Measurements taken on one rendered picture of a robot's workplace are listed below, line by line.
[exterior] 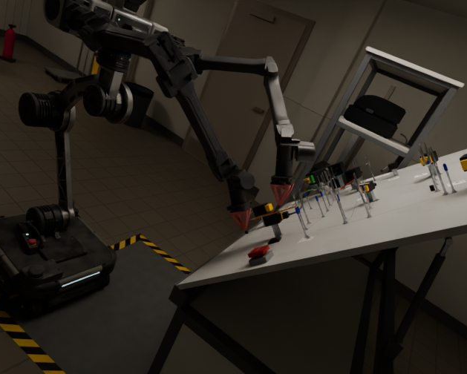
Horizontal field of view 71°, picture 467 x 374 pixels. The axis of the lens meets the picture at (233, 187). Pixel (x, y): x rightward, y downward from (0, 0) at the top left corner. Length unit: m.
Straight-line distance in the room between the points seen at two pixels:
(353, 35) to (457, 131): 1.39
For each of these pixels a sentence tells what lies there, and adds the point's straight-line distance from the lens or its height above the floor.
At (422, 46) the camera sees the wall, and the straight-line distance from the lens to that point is 3.91.
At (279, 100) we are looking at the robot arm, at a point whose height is 1.46.
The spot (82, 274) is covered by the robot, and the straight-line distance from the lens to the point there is 1.97.
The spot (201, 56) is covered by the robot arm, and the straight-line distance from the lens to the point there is 1.57.
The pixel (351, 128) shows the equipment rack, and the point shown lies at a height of 1.44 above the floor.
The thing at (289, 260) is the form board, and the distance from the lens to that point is 0.88.
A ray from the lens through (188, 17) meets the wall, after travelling 5.23.
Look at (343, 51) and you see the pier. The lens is 3.92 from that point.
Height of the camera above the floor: 1.57
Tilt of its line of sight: 21 degrees down
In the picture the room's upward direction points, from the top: 24 degrees clockwise
